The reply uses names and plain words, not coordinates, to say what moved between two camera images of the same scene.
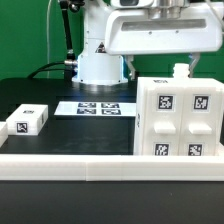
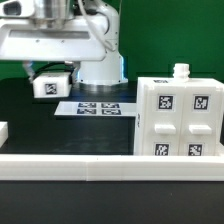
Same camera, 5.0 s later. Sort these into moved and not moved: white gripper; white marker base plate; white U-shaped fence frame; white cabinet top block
Moved: white cabinet top block; white gripper
Not moved: white marker base plate; white U-shaped fence frame
